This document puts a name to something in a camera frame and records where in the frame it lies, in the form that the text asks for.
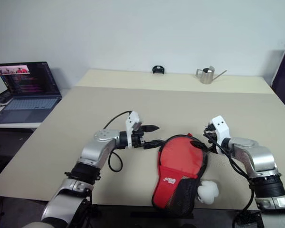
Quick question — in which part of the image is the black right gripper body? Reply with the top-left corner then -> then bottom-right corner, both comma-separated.
203,125 -> 219,147

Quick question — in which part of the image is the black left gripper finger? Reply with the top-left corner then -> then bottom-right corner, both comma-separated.
142,124 -> 161,133
143,139 -> 167,151

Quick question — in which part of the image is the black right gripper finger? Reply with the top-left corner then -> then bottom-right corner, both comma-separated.
190,141 -> 209,151

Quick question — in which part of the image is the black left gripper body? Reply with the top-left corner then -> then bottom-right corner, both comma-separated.
130,125 -> 147,149

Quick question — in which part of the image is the red black paddle case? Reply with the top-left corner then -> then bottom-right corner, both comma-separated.
151,133 -> 209,216

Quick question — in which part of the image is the white plush keychain toy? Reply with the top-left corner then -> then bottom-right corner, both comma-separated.
196,180 -> 220,204

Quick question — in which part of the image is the small black clamp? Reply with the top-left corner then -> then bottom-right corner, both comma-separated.
152,65 -> 166,75

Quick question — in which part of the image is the steel watering can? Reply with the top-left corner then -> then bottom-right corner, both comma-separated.
195,66 -> 228,85

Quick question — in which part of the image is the dark blue open laptop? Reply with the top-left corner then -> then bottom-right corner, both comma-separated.
0,61 -> 63,124

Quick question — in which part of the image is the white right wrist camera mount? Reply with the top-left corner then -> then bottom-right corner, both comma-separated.
211,115 -> 230,146

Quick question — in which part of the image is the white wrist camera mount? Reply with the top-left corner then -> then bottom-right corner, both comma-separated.
125,110 -> 143,149
211,115 -> 230,146

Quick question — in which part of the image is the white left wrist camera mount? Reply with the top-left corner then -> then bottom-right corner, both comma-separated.
125,110 -> 143,149

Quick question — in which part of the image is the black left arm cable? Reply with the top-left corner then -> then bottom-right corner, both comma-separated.
103,110 -> 133,172

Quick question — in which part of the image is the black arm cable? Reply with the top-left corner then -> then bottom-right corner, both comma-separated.
103,110 -> 133,172
204,123 -> 258,228

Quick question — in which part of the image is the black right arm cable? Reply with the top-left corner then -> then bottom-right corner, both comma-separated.
204,123 -> 258,228

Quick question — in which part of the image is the black table frame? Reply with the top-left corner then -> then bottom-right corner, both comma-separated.
92,205 -> 262,220

